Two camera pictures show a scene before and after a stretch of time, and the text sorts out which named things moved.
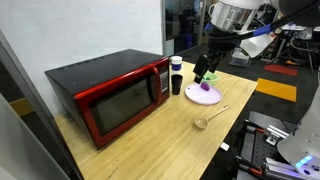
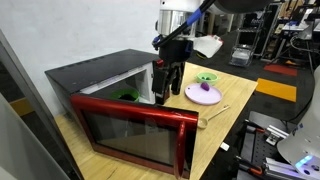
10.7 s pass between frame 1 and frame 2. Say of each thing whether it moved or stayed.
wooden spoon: stayed
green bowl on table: stayed
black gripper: moved
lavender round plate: stayed
